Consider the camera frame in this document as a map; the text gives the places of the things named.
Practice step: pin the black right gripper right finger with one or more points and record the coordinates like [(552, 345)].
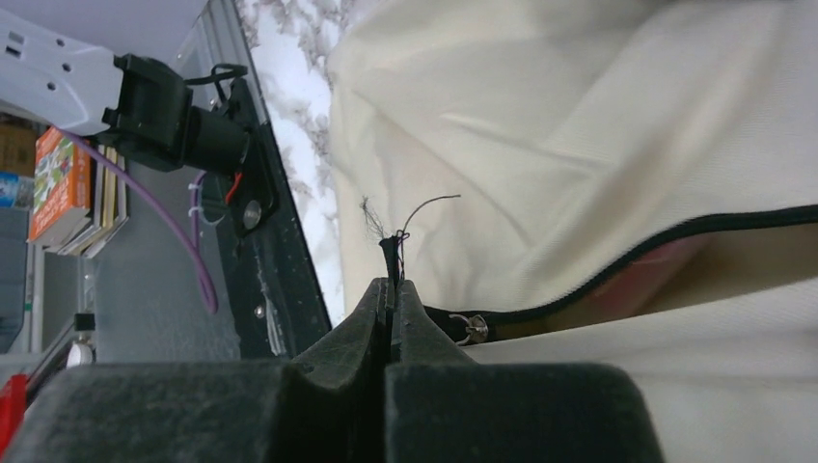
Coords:
[(442, 406)]

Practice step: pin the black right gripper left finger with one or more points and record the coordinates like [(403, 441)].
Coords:
[(321, 406)]

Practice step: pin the pink highlighter pen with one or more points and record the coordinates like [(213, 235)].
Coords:
[(629, 290)]

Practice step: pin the cream canvas backpack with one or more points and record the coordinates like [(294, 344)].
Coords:
[(533, 149)]

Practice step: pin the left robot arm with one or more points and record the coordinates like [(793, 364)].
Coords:
[(138, 105)]

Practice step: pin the stack of books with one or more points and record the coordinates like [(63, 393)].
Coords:
[(79, 205)]

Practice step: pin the plastic water bottle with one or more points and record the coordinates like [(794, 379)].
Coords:
[(16, 191)]

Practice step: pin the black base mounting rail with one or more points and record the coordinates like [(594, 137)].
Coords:
[(275, 298)]

